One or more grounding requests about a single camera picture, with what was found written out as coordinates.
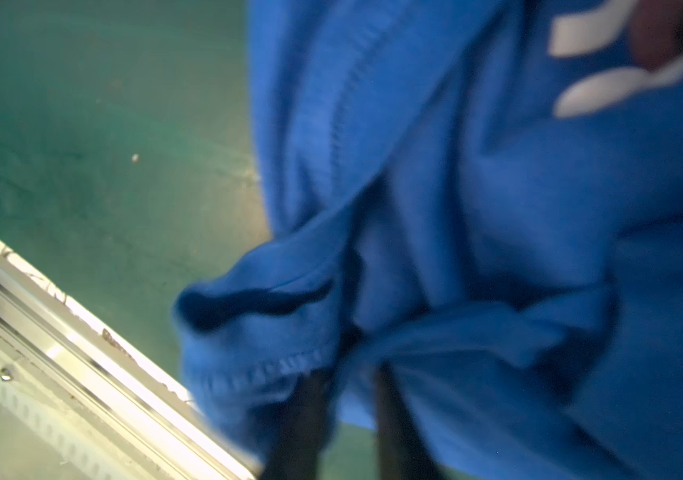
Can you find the blue printed t-shirt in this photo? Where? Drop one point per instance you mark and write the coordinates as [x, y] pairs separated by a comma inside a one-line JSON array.
[[481, 200]]

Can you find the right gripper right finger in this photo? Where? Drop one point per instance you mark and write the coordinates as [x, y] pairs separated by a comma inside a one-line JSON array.
[[402, 453]]

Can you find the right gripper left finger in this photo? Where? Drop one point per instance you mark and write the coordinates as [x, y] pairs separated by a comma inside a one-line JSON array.
[[296, 452]]

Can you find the aluminium front rail frame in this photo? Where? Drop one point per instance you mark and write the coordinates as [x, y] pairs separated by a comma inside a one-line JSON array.
[[89, 396]]

